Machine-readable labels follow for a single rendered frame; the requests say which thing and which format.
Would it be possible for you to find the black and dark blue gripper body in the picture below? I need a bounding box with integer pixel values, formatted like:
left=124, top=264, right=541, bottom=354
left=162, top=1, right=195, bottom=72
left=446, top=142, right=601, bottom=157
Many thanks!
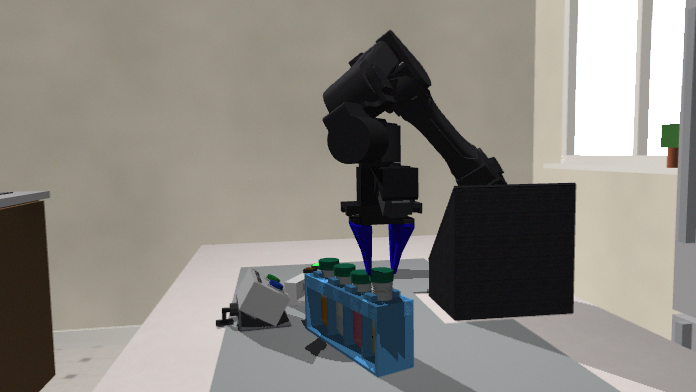
left=341, top=162, right=422, bottom=225

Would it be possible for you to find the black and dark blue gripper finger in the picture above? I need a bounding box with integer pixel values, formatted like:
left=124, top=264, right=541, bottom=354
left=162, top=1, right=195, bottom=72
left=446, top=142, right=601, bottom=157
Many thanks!
left=388, top=223, right=415, bottom=274
left=349, top=220, right=372, bottom=276

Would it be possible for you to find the blue tube rack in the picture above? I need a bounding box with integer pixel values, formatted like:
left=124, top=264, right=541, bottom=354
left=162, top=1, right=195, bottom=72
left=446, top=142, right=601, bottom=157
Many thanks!
left=304, top=271, right=414, bottom=377

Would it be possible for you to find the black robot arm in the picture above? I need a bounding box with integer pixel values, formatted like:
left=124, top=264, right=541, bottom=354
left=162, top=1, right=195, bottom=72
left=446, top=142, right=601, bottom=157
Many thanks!
left=322, top=30, right=507, bottom=218

